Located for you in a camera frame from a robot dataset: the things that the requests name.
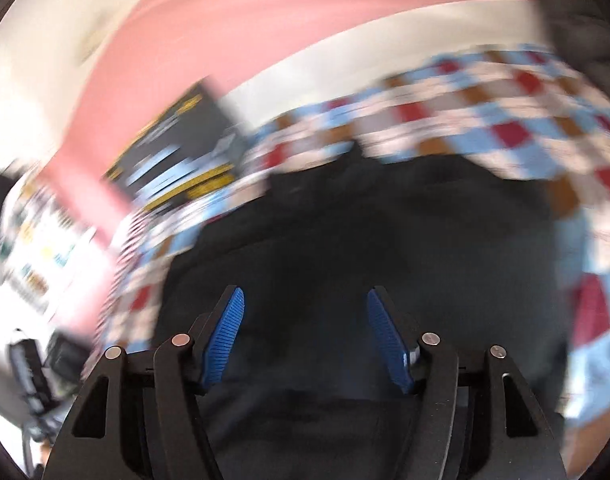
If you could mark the checkered bed sheet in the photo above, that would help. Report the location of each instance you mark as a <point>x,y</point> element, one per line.
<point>485,120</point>

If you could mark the black garment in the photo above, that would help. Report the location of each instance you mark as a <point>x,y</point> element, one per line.
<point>335,220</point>

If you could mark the black and yellow cardboard box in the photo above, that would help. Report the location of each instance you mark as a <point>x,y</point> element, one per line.
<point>180,150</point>

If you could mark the pineapple print pillow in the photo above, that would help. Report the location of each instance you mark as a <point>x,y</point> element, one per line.
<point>40,240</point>

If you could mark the grey quilted cushion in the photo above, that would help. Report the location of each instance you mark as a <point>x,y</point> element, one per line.
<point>580,10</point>

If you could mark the black device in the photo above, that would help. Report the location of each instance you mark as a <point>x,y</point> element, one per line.
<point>67,360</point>

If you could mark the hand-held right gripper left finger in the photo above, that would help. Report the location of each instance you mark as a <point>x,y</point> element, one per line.
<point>225,332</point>

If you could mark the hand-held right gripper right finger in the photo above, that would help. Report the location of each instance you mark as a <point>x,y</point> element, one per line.
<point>387,335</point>

